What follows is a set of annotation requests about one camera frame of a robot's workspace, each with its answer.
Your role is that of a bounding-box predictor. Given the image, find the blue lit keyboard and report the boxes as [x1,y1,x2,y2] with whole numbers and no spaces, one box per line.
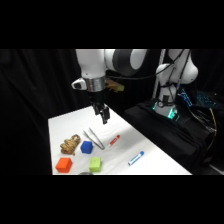
[195,91,218,108]

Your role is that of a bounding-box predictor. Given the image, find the blue cube block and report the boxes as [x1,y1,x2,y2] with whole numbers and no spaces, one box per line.
[80,140,94,155]

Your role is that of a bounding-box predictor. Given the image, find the orange cube block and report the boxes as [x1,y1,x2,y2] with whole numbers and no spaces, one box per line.
[55,157,73,174]

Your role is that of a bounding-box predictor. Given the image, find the blue marker pen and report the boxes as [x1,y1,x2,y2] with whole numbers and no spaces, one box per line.
[127,150,145,167]

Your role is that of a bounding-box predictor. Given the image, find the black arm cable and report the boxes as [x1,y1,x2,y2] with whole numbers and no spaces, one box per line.
[107,49,186,82]

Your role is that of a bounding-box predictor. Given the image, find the black robot stand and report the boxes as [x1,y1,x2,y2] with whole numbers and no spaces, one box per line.
[123,99,218,174]

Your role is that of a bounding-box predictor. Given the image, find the metal tweezers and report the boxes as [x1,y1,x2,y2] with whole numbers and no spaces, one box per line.
[83,127,106,151]

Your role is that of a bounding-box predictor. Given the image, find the red marker pen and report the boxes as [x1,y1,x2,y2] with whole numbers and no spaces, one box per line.
[108,134,121,148]

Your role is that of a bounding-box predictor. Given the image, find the coiled tan rope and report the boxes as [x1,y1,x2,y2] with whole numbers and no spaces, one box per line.
[59,134,82,156]

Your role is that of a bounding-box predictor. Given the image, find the green cube block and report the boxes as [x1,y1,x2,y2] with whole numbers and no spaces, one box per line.
[88,156,102,173]

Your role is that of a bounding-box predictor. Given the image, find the yellow cable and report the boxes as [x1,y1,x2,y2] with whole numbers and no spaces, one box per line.
[209,108,218,137]

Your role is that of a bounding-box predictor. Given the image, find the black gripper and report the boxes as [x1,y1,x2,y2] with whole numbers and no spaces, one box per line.
[89,89,110,125]

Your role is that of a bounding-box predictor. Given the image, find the black curtain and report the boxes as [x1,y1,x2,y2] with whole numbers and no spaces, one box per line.
[0,49,224,176]

